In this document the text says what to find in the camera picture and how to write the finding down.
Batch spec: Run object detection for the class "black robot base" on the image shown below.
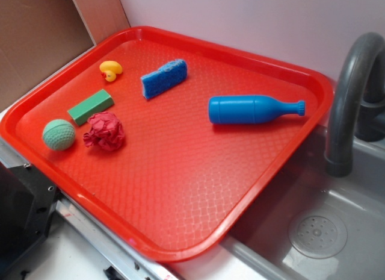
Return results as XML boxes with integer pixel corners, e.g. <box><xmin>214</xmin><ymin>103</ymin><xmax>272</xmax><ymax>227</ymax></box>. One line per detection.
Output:
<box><xmin>1</xmin><ymin>164</ymin><xmax>57</xmax><ymax>275</ymax></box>

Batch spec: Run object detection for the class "blue plastic bottle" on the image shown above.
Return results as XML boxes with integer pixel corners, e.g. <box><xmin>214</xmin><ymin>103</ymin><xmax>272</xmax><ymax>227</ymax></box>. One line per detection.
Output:
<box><xmin>208</xmin><ymin>95</ymin><xmax>306</xmax><ymax>125</ymax></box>

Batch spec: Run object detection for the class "red plastic tray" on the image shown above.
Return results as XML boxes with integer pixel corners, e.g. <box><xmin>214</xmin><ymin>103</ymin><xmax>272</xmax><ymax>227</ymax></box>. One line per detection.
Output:
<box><xmin>1</xmin><ymin>26</ymin><xmax>333</xmax><ymax>263</ymax></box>

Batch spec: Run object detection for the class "blue sponge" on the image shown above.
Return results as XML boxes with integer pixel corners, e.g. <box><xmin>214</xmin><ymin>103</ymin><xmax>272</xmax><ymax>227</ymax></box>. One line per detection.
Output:
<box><xmin>141</xmin><ymin>59</ymin><xmax>188</xmax><ymax>100</ymax></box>

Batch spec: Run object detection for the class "crumpled red paper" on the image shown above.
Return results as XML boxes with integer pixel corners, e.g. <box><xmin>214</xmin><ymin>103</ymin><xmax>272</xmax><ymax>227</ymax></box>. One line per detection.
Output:
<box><xmin>83</xmin><ymin>111</ymin><xmax>125</xmax><ymax>151</ymax></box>

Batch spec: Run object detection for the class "green rectangular block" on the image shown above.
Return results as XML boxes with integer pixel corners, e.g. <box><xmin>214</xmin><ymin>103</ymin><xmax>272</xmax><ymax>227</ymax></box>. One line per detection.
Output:
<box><xmin>67</xmin><ymin>89</ymin><xmax>114</xmax><ymax>126</ymax></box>

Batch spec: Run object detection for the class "yellow rubber duck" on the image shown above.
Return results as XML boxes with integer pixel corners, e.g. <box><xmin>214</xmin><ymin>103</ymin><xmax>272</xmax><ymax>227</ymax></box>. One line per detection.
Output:
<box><xmin>99</xmin><ymin>61</ymin><xmax>123</xmax><ymax>82</ymax></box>

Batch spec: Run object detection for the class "green dimpled ball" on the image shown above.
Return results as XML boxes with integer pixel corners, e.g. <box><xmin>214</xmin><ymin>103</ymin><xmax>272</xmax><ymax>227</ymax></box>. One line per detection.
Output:
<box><xmin>42</xmin><ymin>119</ymin><xmax>76</xmax><ymax>151</ymax></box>

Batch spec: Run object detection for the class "grey toy sink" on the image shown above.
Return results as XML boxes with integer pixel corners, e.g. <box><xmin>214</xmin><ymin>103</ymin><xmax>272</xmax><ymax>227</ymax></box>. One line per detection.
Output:
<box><xmin>221</xmin><ymin>123</ymin><xmax>385</xmax><ymax>280</ymax></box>

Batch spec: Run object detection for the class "grey toy faucet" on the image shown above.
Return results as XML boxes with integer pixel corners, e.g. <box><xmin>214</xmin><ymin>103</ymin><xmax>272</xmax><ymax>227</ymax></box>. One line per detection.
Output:
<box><xmin>325</xmin><ymin>33</ymin><xmax>384</xmax><ymax>177</ymax></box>

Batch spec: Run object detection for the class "brown cardboard panel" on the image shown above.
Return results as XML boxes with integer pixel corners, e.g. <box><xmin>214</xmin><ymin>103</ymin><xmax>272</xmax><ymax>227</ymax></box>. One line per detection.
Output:
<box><xmin>1</xmin><ymin>0</ymin><xmax>129</xmax><ymax>105</ymax></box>

